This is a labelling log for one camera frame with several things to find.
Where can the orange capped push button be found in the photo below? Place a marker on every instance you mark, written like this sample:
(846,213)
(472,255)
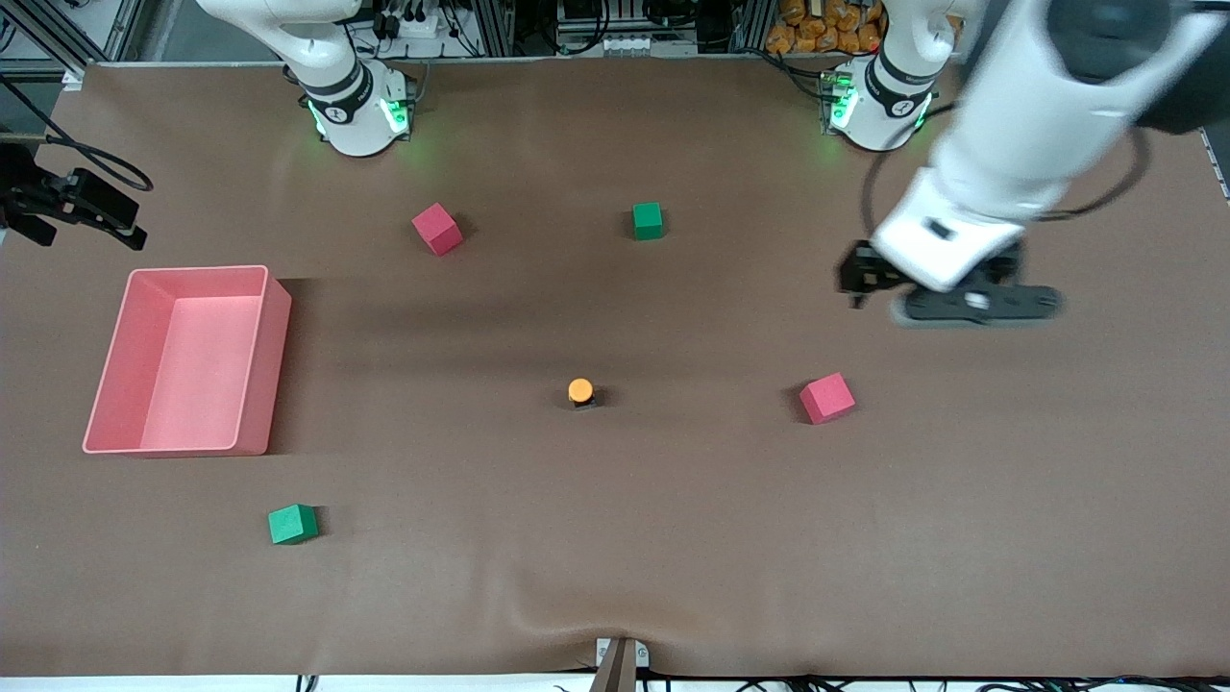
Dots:
(580,390)

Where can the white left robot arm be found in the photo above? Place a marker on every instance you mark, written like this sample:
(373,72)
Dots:
(1038,106)

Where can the pink-red cube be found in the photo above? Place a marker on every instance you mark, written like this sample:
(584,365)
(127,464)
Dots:
(437,229)
(826,399)

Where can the pile of orange objects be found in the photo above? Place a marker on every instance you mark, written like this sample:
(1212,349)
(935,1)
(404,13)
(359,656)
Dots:
(807,34)

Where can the green cube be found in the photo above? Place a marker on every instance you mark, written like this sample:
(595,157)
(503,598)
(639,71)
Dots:
(291,525)
(648,221)

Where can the brown table mat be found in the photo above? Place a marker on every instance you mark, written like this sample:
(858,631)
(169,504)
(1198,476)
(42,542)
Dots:
(577,529)

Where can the white power strip with plugs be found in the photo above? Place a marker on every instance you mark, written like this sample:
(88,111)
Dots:
(423,24)

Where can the pink plastic bin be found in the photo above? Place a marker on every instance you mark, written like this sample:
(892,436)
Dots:
(192,365)

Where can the aluminium frame post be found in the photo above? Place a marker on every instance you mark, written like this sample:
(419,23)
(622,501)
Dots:
(751,27)
(495,29)

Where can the metal bracket with brown post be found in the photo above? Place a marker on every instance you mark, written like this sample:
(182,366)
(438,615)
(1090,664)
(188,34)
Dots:
(620,668)

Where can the aluminium frame profile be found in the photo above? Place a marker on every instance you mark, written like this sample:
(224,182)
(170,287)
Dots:
(127,29)

